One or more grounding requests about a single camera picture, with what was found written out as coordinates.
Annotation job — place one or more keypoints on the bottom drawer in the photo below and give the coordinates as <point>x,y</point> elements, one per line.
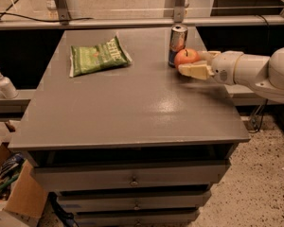
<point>137,218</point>

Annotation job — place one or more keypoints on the grey drawer cabinet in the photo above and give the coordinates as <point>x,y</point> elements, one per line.
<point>139,114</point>

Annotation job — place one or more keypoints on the green chip bag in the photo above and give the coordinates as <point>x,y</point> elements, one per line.
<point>90,59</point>

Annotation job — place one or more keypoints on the cardboard box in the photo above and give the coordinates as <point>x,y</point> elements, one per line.
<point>25,201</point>

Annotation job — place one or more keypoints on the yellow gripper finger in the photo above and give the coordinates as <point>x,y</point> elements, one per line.
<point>208,55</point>
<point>197,70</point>

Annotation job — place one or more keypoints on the middle drawer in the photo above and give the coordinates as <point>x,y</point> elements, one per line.
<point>134,201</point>

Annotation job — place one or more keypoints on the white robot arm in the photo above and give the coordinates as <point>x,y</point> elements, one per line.
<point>264,75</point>

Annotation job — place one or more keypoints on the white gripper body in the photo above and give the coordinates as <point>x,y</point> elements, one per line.
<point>225,66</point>

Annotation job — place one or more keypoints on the drawer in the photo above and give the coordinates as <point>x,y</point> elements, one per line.
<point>137,218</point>
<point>134,201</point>
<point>76,178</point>

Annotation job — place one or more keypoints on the top drawer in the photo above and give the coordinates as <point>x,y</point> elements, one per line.
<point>76,178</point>

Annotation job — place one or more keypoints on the red apple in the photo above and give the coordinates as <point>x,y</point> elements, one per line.
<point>187,55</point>

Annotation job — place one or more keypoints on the redbull can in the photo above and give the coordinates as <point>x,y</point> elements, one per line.
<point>177,41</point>

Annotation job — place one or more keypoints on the white pump bottle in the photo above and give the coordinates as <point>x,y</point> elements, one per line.
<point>7,88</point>

